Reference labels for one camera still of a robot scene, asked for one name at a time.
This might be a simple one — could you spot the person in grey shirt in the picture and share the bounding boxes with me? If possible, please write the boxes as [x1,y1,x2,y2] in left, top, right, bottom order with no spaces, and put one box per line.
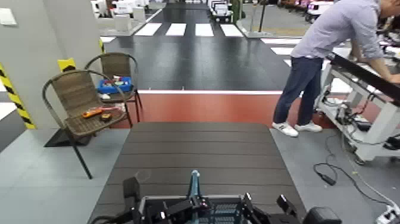
[271,0,400,138]

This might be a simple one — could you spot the black floor cable with adapter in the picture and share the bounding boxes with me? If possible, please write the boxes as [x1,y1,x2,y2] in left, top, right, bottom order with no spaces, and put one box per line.
[312,132,391,206]

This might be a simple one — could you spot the yellow black corner guard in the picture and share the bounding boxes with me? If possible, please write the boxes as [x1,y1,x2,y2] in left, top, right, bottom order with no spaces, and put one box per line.
[57,57,77,73]

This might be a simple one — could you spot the white small vehicle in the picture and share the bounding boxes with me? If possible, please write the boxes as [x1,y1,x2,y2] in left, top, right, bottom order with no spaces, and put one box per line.
[210,0,234,23]

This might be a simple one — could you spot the white boxy machines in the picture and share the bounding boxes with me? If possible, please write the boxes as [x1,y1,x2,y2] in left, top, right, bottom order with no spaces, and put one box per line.
[90,0,150,32]

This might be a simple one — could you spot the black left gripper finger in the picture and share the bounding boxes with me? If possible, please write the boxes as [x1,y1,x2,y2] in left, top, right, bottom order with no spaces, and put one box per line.
[123,176,141,204]
[164,195,213,220]

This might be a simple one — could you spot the brown wicker metal chair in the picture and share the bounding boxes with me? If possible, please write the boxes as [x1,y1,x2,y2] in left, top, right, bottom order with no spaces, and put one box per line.
[85,52,143,127]
[42,69,127,180]

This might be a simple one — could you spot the black power brick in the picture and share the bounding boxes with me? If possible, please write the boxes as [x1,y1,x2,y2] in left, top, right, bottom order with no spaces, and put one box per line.
[355,122,373,132]

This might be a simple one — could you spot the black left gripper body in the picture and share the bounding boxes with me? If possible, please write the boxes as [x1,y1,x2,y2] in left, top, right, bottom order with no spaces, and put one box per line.
[131,200,171,224]

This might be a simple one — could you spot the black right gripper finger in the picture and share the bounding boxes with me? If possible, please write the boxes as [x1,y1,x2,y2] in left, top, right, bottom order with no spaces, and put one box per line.
[276,194,298,216]
[240,192,262,224]

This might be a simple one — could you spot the bare forearm of person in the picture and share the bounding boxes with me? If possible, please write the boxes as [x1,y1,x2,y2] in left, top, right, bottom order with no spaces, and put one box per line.
[367,57,400,84]

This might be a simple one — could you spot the black pole stand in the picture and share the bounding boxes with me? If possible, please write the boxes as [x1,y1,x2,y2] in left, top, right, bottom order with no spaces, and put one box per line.
[244,0,273,39]

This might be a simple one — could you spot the yellow black hazard stripe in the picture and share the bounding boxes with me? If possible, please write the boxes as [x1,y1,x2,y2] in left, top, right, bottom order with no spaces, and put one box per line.
[0,62,37,130]

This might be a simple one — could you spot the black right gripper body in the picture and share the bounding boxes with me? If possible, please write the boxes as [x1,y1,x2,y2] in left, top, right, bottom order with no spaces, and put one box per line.
[259,214,305,224]

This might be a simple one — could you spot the blue plastic parts tray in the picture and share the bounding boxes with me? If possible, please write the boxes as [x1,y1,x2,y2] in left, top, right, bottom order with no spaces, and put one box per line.
[96,77,133,95]

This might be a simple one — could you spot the teal grey folding crate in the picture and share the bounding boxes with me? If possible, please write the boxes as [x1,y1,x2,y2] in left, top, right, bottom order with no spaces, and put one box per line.
[139,169,251,224]

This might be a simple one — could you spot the white power strip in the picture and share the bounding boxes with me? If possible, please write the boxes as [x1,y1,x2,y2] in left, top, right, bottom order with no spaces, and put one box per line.
[376,203,400,224]

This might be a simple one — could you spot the green potted plant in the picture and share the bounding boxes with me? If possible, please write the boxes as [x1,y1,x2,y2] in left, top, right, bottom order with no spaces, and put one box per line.
[231,0,244,23]

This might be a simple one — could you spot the orange hand tool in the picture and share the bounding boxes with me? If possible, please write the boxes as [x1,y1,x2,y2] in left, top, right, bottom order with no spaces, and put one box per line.
[82,107,105,119]

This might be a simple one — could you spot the white frame workbench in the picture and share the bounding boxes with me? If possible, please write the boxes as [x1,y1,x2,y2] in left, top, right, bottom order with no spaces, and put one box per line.
[315,52,400,163]

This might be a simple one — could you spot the white wall plate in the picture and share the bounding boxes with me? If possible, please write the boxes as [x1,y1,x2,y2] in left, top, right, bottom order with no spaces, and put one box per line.
[0,7,18,26]

